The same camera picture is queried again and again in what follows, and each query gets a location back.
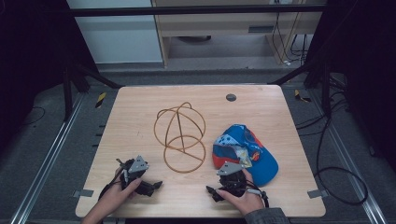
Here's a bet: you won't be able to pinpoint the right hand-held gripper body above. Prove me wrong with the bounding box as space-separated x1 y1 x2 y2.
216 161 254 198

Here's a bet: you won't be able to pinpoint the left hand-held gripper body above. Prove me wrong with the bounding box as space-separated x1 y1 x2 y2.
116 154 150 197

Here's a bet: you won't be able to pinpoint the person's right hand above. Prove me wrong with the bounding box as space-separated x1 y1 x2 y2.
216 168 266 217

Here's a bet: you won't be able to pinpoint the person's left hand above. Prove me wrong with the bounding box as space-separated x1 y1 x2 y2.
90 176 143 218

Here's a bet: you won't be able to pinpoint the blue and red cap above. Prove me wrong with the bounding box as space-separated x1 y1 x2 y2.
212 123 279 188

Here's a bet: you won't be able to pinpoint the yellow and black tape strip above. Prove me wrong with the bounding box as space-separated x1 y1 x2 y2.
293 89 313 104
94 91 107 109

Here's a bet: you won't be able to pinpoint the black metal stand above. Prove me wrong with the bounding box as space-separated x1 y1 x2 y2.
268 57 333 119
61 61 123 123

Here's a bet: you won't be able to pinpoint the white cabinet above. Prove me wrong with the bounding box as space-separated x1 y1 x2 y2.
65 0 164 65

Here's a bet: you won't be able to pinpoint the black curtain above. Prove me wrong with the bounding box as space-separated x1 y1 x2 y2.
304 0 396 175
0 0 98 157

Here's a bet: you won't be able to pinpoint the light wooden desk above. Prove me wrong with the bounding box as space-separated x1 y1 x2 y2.
150 0 329 69

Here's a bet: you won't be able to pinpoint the black horizontal bar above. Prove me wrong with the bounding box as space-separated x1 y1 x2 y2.
66 4 329 18

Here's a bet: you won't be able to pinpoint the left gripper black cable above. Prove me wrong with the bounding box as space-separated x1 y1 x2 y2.
98 166 126 202

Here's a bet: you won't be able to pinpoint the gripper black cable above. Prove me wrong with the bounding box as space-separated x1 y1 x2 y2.
246 182 271 209
98 166 126 202

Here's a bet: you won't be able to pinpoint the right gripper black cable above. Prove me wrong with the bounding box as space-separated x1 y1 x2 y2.
246 182 271 209

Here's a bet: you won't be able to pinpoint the golden wire hat stand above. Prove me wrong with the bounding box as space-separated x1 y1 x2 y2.
152 101 207 175

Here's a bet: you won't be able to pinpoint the grey table bracket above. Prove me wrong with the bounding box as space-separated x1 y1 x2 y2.
72 189 95 199
306 189 330 200

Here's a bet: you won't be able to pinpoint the aluminium floor rail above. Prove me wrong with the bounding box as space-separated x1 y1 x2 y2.
9 92 86 224
310 89 389 224

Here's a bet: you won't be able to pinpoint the thin black floor cable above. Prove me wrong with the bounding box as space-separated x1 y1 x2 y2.
20 105 47 128

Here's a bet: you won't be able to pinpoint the black looped floor cable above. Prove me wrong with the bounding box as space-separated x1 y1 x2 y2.
313 117 370 207

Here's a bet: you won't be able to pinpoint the hanging desk cables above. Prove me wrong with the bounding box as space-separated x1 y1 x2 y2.
271 0 310 67

